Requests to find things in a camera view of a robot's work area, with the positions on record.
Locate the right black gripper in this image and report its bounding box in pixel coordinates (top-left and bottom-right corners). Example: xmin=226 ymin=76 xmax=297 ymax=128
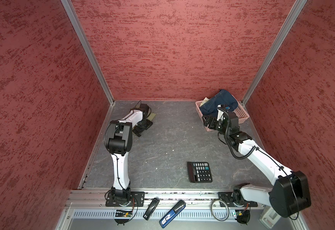
xmin=202 ymin=115 xmax=229 ymax=136

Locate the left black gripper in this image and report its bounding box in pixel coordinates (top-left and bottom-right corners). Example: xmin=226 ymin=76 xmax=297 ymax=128
xmin=132 ymin=118 xmax=153 ymax=137

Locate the blue denim skirt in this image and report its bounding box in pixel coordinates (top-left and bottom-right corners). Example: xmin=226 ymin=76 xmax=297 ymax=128
xmin=200 ymin=89 xmax=238 ymax=117

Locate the olive green skirt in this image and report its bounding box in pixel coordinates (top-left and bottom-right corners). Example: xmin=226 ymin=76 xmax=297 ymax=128
xmin=147 ymin=113 xmax=156 ymax=121

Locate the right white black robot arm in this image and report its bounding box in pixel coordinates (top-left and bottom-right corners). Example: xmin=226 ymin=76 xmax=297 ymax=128
xmin=202 ymin=108 xmax=312 ymax=218

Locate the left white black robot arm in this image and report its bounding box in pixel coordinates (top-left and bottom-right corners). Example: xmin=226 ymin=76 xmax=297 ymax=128
xmin=104 ymin=104 xmax=153 ymax=206

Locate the pink plastic basket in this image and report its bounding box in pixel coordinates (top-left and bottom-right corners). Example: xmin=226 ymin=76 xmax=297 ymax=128
xmin=195 ymin=101 xmax=250 ymax=124

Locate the black desk calculator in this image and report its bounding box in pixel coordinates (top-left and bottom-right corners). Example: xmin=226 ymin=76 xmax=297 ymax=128
xmin=187 ymin=162 xmax=212 ymax=183

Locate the blue black stapler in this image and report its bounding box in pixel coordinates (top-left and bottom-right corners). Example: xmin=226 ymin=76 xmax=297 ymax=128
xmin=159 ymin=200 xmax=186 ymax=228

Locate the left small circuit board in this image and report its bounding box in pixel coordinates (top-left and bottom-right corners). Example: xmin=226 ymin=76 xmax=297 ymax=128
xmin=115 ymin=210 xmax=133 ymax=218

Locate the small circuit board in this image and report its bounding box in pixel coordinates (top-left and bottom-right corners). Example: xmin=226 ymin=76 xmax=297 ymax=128
xmin=236 ymin=210 xmax=251 ymax=225
xmin=115 ymin=210 xmax=133 ymax=218

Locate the right small circuit board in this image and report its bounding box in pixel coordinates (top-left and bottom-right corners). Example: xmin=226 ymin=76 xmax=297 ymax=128
xmin=236 ymin=210 xmax=251 ymax=225

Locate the grey plastic dispenser box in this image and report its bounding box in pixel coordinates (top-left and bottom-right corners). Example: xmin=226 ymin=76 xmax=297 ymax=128
xmin=259 ymin=206 xmax=281 ymax=229

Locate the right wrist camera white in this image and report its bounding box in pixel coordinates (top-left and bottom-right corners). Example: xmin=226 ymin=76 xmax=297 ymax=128
xmin=217 ymin=107 xmax=226 ymax=121

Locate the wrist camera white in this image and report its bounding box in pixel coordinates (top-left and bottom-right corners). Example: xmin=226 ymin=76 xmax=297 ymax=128
xmin=137 ymin=103 xmax=150 ymax=118
xmin=217 ymin=107 xmax=226 ymax=121

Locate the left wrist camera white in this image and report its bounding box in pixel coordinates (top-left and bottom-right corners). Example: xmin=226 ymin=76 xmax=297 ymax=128
xmin=137 ymin=103 xmax=150 ymax=118

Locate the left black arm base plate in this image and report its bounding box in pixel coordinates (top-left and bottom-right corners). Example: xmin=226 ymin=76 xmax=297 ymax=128
xmin=105 ymin=191 xmax=145 ymax=208

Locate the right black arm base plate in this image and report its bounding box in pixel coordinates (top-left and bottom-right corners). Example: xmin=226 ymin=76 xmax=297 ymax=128
xmin=218 ymin=192 xmax=258 ymax=208

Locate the grey coiled cable ring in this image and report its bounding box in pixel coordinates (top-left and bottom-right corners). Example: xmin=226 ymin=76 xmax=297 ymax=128
xmin=211 ymin=199 xmax=230 ymax=222

